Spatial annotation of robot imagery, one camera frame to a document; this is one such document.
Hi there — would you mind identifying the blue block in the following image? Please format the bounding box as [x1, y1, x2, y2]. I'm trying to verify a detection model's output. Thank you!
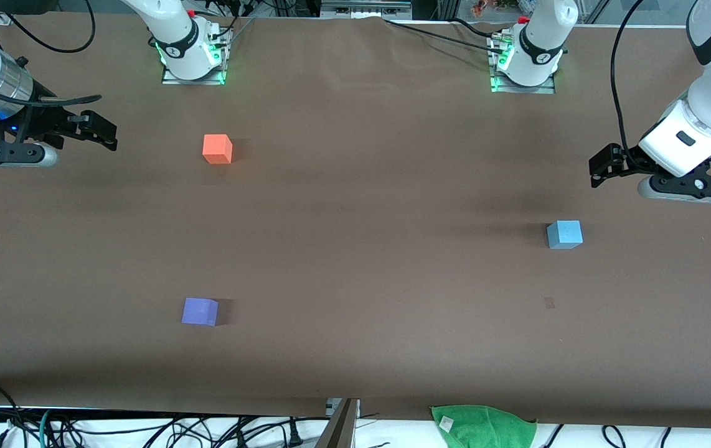
[547, 220, 584, 250]

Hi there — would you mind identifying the orange block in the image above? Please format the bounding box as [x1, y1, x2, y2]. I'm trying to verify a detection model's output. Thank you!
[202, 134, 233, 165]

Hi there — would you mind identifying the purple block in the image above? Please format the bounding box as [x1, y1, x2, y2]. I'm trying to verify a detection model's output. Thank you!
[181, 297, 219, 327]

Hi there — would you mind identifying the green cloth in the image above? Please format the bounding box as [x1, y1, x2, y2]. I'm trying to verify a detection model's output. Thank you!
[430, 404, 538, 448]

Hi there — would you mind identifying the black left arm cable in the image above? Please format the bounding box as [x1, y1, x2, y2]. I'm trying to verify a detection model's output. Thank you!
[610, 0, 649, 157]

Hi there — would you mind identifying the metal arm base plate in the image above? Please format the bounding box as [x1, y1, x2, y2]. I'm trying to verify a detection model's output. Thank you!
[161, 28, 227, 86]
[489, 34, 557, 95]

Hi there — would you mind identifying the black cable across table edge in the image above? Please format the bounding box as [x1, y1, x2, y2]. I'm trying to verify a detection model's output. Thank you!
[383, 17, 507, 48]

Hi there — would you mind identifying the aluminium frame rail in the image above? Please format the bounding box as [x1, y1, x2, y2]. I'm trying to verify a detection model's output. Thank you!
[321, 0, 413, 19]

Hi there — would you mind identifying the teal cable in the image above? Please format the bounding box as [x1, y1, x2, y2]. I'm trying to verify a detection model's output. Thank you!
[39, 408, 57, 448]

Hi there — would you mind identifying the grey metal profile post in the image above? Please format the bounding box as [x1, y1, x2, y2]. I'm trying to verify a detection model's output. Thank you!
[314, 398, 360, 448]

